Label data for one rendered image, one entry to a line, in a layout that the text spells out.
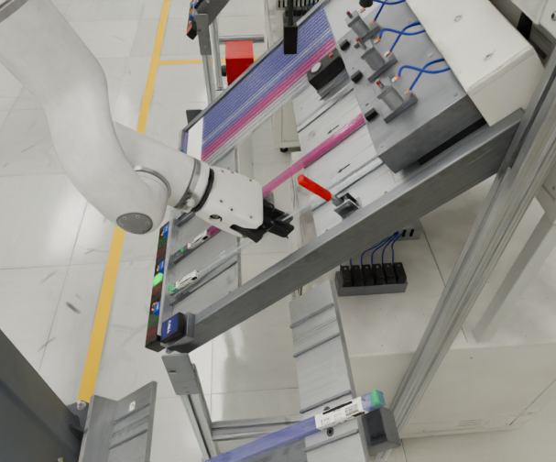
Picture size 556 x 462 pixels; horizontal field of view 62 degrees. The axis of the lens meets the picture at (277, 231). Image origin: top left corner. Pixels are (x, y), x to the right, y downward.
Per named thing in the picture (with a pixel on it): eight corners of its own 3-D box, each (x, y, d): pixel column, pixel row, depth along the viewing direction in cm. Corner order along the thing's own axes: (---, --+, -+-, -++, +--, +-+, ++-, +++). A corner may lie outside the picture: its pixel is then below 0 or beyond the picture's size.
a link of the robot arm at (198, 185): (192, 186, 66) (212, 194, 67) (197, 147, 72) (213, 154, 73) (168, 219, 71) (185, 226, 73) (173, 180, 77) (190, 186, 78)
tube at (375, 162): (173, 293, 94) (168, 291, 94) (174, 287, 95) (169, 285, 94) (387, 162, 70) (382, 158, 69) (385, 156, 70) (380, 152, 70)
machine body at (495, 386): (307, 453, 143) (321, 358, 97) (286, 272, 190) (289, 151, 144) (511, 435, 146) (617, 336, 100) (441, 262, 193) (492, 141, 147)
